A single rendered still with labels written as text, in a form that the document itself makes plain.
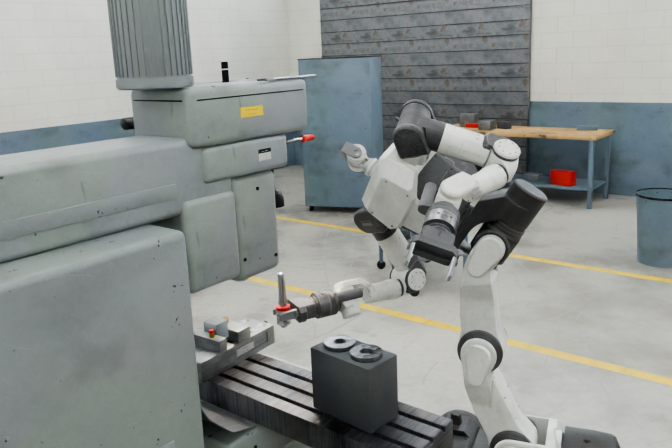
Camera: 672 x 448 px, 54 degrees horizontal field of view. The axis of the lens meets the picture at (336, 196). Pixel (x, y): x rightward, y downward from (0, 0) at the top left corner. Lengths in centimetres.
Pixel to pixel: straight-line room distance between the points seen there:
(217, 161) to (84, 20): 765
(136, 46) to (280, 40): 1005
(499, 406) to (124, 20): 160
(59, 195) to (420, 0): 898
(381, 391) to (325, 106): 645
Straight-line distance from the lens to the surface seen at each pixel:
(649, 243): 644
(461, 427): 258
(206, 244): 183
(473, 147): 196
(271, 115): 194
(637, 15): 913
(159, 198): 172
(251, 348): 232
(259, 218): 198
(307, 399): 204
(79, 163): 159
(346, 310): 225
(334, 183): 819
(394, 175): 200
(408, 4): 1035
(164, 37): 175
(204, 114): 177
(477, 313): 216
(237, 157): 187
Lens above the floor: 196
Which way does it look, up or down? 12 degrees down
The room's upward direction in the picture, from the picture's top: 2 degrees counter-clockwise
